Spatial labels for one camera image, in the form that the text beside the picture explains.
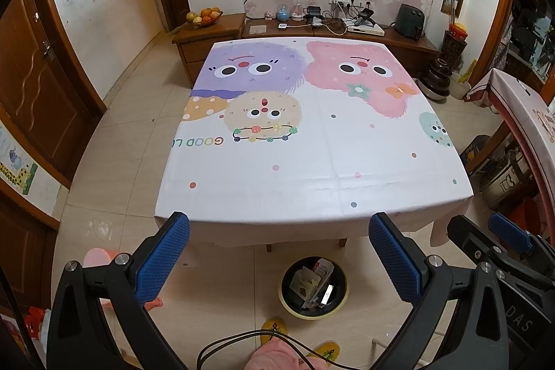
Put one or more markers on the grey pad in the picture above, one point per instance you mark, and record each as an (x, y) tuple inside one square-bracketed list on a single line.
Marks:
[(257, 28)]

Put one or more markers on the black power adapter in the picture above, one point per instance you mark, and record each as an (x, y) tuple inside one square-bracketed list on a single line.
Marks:
[(313, 11)]

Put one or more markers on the red plastic bag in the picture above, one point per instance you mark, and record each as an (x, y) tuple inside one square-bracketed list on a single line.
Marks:
[(37, 322)]

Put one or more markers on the brown wooden door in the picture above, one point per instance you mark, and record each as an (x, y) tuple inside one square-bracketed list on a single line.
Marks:
[(21, 253), (43, 92)]

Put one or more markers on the wooden side cabinet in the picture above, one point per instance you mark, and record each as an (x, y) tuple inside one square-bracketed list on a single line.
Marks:
[(203, 45)]

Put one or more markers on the white wall power strip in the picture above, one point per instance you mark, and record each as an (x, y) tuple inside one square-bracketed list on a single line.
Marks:
[(351, 0)]

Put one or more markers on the white round table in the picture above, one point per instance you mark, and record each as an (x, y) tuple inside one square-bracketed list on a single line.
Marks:
[(303, 162)]

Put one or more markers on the wooden tv cabinet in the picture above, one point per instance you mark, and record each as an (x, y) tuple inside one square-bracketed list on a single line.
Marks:
[(412, 49)]

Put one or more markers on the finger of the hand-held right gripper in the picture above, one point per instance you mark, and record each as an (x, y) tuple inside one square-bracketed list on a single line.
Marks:
[(466, 235), (509, 231)]

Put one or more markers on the dark fruit bowl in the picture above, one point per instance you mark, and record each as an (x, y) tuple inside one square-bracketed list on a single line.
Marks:
[(208, 23)]

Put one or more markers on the blue snow globe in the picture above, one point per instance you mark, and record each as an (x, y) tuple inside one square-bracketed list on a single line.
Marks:
[(283, 12)]

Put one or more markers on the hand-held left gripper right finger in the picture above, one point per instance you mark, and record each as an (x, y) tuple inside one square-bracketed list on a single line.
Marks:
[(396, 261)]

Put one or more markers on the small white figurine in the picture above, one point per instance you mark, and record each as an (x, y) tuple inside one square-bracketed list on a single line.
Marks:
[(269, 14)]

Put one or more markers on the yellow cartoon slipper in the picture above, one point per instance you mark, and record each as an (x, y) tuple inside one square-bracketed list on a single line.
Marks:
[(323, 352), (275, 329)]

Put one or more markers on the wooden partition frame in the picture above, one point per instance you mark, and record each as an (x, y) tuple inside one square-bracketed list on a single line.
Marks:
[(509, 6)]

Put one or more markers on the printed cardboard box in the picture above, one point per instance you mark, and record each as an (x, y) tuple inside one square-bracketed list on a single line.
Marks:
[(505, 181)]

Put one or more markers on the dark carved vase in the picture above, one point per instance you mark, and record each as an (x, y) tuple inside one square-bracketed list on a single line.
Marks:
[(454, 51)]

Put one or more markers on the orange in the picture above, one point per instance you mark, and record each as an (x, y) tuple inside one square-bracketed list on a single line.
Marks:
[(216, 11), (206, 12)]

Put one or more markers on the pink globe ornament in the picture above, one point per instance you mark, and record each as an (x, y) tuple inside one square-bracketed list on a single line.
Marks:
[(297, 12)]

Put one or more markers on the person's pink trouser leg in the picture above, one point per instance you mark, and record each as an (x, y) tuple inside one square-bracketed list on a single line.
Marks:
[(271, 357)]

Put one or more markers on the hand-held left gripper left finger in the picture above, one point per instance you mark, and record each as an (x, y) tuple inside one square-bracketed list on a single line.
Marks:
[(160, 261)]

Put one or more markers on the cluttered dark shelf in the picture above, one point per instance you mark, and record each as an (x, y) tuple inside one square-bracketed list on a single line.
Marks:
[(531, 27)]

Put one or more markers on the black handheld device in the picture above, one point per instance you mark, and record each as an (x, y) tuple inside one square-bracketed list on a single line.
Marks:
[(366, 16)]

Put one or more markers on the yellow round waste bin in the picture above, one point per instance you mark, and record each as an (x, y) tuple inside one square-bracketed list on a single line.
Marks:
[(289, 281)]

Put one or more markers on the dark grey air fryer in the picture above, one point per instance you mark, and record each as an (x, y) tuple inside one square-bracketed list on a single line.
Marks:
[(410, 21)]

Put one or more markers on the red-trimmed printed tablecloth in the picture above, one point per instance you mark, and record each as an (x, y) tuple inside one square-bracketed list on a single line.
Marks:
[(520, 101)]

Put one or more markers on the salmon pink plastic stool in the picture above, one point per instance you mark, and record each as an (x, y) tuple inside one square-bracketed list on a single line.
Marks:
[(97, 257)]

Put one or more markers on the white printed wrapper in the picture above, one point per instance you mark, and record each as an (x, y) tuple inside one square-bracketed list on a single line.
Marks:
[(323, 268)]

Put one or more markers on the white set-top box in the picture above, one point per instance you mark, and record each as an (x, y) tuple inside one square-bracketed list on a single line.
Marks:
[(366, 30)]

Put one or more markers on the cartoon giraffe wall poster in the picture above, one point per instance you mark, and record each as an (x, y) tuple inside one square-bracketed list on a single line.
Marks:
[(17, 166)]

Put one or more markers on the yellow fruit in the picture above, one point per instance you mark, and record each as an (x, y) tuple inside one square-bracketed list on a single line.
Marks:
[(193, 17)]

